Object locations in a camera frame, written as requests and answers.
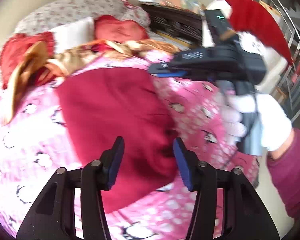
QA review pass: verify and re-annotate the pink penguin bed quilt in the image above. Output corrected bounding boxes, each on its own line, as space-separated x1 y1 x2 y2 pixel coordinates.
0 50 259 239

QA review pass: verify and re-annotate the yellow red striped blanket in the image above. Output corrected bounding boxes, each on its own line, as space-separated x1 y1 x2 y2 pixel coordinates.
2 39 180 125

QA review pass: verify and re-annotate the red heart cushion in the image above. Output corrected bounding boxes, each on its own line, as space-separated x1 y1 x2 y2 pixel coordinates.
0 31 55 89
94 15 149 43

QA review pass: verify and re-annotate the floral grey pillow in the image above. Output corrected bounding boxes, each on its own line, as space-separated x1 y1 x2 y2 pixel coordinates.
14 0 150 35

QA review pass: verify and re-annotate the right red heart cushion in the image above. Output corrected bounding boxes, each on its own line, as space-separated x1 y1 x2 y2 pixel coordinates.
94 15 149 43

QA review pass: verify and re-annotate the white gloved right hand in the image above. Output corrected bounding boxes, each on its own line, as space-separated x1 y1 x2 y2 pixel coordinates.
216 93 294 159

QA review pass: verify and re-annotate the white upholstered chair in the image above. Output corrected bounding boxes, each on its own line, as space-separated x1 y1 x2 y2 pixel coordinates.
201 0 288 95

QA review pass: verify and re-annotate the left red heart cushion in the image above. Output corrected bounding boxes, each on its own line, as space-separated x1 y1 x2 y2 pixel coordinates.
0 31 55 89

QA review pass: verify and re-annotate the small white pillow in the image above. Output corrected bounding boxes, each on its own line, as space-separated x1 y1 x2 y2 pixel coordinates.
50 17 95 54

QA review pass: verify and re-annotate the magenta sleeved right forearm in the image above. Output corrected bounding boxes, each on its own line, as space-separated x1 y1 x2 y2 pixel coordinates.
267 129 300 220

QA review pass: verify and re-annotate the dark red fleece garment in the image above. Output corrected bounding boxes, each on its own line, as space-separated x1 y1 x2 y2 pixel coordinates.
56 67 177 213

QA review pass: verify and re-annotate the dark carved wooden cabinet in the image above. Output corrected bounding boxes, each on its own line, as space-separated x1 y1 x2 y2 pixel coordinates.
140 3 203 46

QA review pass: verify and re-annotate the red cloth on chair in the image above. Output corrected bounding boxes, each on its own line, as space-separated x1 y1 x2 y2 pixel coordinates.
225 0 293 65

